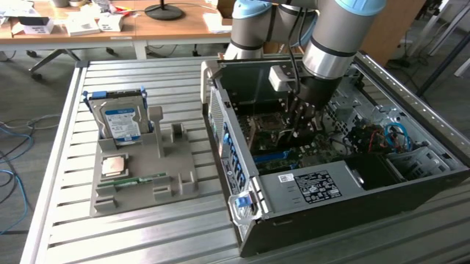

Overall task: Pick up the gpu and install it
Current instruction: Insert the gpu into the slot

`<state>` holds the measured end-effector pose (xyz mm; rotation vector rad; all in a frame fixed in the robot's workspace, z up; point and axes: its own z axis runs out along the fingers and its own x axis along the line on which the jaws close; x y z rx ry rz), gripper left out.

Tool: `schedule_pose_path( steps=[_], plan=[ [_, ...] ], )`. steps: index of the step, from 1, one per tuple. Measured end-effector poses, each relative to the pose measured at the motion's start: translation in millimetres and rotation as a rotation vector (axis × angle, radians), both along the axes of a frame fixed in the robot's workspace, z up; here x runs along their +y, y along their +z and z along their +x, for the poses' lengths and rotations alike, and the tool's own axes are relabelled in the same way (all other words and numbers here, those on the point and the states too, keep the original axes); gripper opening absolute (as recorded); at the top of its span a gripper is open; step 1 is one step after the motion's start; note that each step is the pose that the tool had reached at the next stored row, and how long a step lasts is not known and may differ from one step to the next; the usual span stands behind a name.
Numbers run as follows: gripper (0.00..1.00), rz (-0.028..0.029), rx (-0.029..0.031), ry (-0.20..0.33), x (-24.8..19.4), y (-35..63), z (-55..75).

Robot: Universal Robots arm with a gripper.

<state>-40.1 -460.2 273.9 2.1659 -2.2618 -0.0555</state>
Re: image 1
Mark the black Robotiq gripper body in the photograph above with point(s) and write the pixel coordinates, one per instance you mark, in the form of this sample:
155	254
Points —
316	92

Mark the graphics card with metal bracket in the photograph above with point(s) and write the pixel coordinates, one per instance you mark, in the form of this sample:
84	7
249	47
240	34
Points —
267	141

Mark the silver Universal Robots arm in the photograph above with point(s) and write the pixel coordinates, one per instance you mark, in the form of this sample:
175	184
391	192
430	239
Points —
329	41

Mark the perforated metal drive cage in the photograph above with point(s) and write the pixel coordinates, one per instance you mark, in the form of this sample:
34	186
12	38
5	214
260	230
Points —
348	115

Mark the green motherboard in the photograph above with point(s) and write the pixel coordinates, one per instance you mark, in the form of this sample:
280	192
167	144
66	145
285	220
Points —
329	148

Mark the blue expansion slot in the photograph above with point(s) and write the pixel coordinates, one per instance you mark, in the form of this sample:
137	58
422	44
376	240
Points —
271	157

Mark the grey power supply unit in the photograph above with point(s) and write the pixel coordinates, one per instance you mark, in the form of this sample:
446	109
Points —
281	192

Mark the metal disk bay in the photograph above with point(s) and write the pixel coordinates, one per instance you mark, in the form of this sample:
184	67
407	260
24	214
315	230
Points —
418	162

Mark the blue case latch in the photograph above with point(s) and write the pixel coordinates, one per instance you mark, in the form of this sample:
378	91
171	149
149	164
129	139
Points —
241	202

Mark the white paper stack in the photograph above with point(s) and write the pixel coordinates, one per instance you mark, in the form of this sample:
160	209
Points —
216	24

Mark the open black PC case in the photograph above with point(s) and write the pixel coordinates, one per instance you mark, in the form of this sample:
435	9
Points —
329	233

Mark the grey printed parts rack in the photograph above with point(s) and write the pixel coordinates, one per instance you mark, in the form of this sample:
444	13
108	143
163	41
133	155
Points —
147	165

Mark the hard disk in blue caddy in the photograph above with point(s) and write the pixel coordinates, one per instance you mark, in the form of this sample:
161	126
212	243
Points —
117	121

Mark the black round stand base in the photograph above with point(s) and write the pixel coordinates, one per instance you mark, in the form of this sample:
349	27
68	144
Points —
164	13

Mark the green RAM stick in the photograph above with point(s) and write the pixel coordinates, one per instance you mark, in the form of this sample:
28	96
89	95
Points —
128	181

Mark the silver CPU chip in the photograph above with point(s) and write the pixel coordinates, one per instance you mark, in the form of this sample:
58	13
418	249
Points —
112	166

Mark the red yellow packet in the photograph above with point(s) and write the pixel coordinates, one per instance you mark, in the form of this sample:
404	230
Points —
123	9

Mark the upright white printed box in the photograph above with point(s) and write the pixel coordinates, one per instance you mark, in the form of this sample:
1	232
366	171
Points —
109	24

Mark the flat white box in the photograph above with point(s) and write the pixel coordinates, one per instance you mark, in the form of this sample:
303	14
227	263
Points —
81	27

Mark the tape roll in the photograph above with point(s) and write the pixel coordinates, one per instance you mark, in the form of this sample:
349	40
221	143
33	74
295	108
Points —
76	3

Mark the grey cup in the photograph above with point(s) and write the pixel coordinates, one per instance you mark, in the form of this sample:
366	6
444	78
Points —
60	3

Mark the white box with black lid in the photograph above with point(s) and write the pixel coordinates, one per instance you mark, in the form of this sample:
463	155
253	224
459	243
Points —
36	28

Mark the loose white papers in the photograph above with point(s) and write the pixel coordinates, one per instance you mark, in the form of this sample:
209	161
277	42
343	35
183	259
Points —
17	12

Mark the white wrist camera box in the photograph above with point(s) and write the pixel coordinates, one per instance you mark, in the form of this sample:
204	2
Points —
280	79

